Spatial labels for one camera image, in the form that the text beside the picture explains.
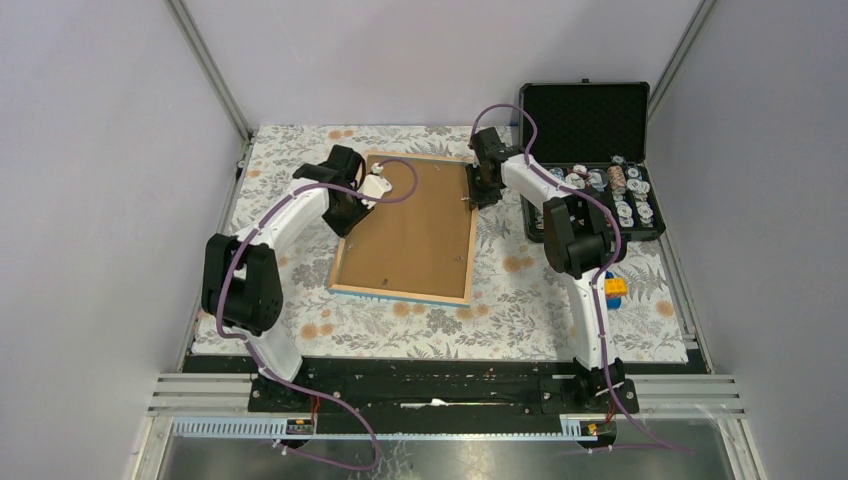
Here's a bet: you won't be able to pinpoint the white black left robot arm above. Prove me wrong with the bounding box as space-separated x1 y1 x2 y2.
201 145 392 411

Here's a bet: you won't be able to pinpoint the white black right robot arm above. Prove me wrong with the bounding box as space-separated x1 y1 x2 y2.
466 127 625 412

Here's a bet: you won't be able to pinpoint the white slotted cable duct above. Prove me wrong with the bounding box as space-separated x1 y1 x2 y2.
173 417 598 444

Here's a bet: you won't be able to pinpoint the aluminium frame rails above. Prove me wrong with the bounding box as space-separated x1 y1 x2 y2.
148 371 745 418

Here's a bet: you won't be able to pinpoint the black poker chip case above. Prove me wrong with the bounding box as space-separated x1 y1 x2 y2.
518 80 666 241

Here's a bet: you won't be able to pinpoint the brown poker chip stack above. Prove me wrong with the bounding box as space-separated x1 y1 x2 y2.
607 165 628 195

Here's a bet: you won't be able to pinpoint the blue yellow toy car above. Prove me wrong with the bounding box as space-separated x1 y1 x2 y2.
604 272 629 310

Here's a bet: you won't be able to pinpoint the floral tablecloth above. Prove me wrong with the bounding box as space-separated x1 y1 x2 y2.
192 124 690 364

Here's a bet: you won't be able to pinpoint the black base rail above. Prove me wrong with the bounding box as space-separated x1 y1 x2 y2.
248 356 641 435

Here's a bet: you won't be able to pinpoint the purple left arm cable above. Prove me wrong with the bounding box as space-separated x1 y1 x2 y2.
215 157 420 473

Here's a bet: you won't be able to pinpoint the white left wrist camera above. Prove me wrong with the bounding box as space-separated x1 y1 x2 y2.
358 164 393 209

